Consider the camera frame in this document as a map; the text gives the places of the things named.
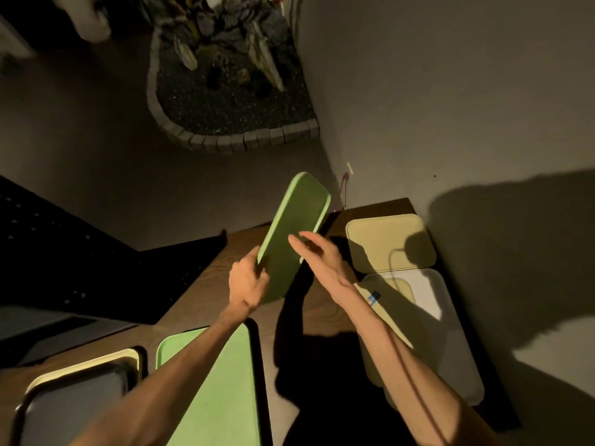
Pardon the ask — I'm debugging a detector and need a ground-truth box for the person's right hand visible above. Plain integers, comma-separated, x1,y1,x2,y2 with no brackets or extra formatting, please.
288,230,355,308

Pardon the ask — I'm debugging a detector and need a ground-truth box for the pale yellow plastic tray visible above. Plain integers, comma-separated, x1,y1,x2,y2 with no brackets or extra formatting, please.
345,213,438,273
24,348,141,395
353,277,417,388

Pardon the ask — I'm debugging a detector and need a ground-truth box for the grey plastic tray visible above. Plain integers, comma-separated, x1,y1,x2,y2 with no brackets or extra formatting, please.
19,362,132,446

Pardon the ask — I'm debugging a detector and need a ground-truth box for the green plastic tray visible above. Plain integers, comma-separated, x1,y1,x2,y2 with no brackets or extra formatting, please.
257,172,332,304
155,323,262,446

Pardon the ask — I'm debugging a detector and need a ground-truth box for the white plastic tray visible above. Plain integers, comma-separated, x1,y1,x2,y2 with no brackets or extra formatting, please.
362,268,485,409

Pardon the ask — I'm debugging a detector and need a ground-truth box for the blurry white object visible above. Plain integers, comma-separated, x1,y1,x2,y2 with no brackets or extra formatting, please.
52,0,112,43

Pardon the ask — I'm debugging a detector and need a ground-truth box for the rock garden with brick border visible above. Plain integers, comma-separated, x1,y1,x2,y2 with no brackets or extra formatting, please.
139,0,320,151

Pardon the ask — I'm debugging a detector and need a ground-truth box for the person's left forearm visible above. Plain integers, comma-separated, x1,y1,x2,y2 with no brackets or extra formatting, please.
70,312,254,446

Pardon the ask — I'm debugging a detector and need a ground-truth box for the black perforated mat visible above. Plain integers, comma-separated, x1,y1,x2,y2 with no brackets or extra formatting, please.
0,175,228,326

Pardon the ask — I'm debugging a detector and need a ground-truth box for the person's right forearm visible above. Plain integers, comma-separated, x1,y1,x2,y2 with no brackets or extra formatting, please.
337,284,505,446

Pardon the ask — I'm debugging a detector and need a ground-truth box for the person's left hand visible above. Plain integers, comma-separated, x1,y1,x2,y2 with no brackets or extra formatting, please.
227,246,271,324

